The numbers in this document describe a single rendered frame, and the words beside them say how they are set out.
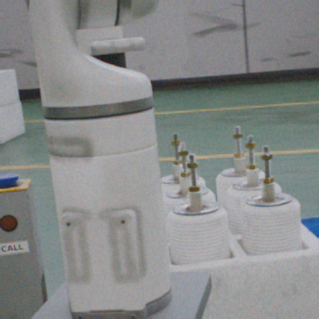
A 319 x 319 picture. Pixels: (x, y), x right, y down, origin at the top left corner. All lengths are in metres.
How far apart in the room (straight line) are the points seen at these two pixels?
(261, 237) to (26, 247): 0.37
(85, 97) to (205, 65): 5.60
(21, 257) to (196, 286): 0.53
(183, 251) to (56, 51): 0.61
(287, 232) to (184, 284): 0.47
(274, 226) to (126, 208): 0.56
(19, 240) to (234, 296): 0.34
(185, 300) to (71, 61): 0.23
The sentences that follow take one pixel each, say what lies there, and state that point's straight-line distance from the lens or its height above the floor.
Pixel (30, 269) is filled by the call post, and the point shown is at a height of 0.18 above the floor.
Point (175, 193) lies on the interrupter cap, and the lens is 1.25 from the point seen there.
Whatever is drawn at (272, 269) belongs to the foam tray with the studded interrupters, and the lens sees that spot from 1.11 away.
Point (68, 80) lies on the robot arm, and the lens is 0.57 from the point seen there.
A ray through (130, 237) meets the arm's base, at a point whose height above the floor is 0.37.
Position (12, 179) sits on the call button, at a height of 0.32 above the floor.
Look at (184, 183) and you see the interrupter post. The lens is 1.24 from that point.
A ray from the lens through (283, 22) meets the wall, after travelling 6.09.
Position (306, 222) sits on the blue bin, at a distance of 1.54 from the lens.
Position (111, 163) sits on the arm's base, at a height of 0.43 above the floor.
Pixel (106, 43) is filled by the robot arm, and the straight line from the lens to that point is 1.14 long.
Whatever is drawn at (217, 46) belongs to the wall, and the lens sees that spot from 6.14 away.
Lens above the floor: 0.54
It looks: 13 degrees down
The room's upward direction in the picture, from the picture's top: 5 degrees counter-clockwise
